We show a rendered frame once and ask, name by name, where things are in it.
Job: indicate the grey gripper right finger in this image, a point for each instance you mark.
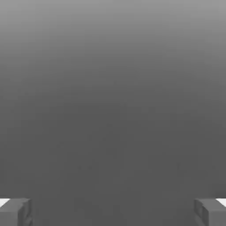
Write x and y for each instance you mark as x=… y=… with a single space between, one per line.
x=211 y=214

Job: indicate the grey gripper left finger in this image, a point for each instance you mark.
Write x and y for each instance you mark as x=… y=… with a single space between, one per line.
x=14 y=213

